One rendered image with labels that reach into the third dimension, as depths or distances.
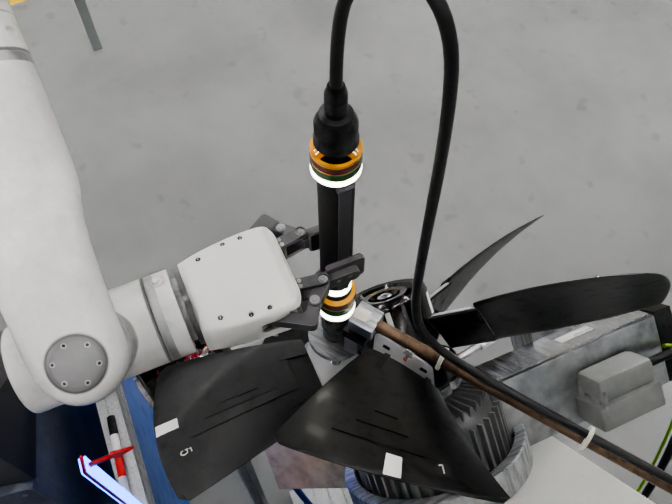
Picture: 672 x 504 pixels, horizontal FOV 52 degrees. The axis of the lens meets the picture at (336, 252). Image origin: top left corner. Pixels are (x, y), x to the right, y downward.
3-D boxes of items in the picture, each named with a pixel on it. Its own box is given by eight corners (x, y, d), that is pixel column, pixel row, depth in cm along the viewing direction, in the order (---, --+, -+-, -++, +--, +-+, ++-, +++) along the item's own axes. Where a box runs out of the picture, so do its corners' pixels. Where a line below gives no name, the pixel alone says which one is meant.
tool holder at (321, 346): (388, 334, 86) (393, 298, 78) (359, 379, 83) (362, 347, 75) (327, 301, 88) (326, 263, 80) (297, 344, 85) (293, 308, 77)
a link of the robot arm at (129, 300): (137, 281, 59) (143, 276, 68) (-19, 337, 57) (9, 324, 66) (171, 370, 60) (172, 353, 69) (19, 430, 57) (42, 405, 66)
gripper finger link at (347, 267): (300, 291, 68) (361, 267, 69) (312, 317, 66) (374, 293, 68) (298, 275, 65) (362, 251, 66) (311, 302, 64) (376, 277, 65)
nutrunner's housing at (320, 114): (356, 338, 88) (372, 78, 49) (341, 362, 87) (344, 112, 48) (331, 324, 89) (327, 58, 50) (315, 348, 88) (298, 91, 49)
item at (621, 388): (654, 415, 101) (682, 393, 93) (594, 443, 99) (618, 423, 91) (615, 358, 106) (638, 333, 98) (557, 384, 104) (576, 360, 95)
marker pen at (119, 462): (128, 490, 115) (113, 413, 122) (119, 493, 115) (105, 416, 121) (130, 492, 116) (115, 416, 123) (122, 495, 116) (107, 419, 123)
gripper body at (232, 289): (171, 286, 71) (272, 249, 73) (201, 372, 66) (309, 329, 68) (154, 249, 64) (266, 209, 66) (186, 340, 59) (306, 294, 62)
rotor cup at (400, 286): (434, 343, 106) (410, 265, 103) (476, 369, 92) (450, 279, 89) (348, 379, 103) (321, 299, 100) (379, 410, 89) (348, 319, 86)
